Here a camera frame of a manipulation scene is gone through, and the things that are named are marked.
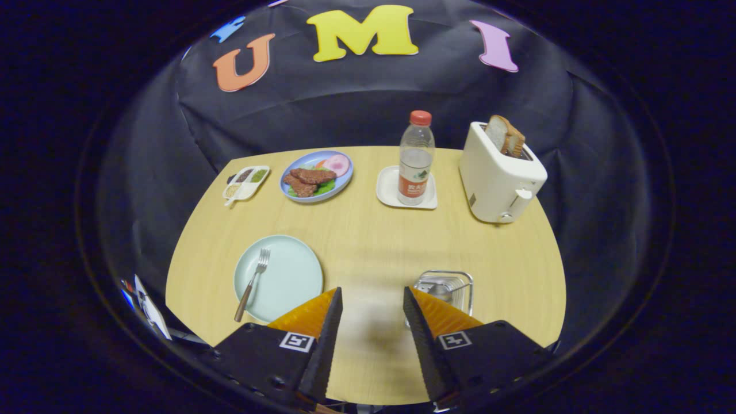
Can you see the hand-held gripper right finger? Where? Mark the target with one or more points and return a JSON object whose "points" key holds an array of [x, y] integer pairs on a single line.
{"points": [[422, 351]]}

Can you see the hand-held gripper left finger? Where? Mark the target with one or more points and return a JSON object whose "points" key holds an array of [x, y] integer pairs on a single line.
{"points": [[328, 345]]}

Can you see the light green plate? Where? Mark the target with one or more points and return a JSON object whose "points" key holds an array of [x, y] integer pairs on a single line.
{"points": [[290, 276]]}

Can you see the green lettuce leaves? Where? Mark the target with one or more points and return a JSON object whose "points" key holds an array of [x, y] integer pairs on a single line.
{"points": [[328, 187]]}

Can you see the brown meat slice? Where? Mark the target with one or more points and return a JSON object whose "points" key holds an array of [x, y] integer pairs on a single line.
{"points": [[299, 187], [313, 175]]}

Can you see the blue food plate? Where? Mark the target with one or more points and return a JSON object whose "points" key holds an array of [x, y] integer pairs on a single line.
{"points": [[345, 181]]}

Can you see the white square coaster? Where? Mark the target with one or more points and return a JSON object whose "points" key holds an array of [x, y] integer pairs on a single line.
{"points": [[387, 187]]}

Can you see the white board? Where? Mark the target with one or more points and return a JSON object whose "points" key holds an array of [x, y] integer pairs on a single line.
{"points": [[152, 310]]}

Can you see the pink ham slice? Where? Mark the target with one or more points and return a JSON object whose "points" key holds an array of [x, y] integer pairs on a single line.
{"points": [[337, 165]]}

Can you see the white compartment condiment tray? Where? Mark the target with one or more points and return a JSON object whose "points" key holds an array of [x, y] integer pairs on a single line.
{"points": [[246, 184]]}

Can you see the white toaster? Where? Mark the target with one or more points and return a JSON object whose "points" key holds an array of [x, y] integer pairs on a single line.
{"points": [[494, 184]]}

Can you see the clear water bottle red cap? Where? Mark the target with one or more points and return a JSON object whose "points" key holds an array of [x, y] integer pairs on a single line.
{"points": [[415, 167]]}

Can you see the small coloured clutter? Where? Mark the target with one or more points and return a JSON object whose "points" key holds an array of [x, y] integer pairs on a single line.
{"points": [[127, 290]]}

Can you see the toasted bread slice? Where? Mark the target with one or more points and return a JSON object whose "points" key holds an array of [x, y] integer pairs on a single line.
{"points": [[516, 144], [497, 133]]}

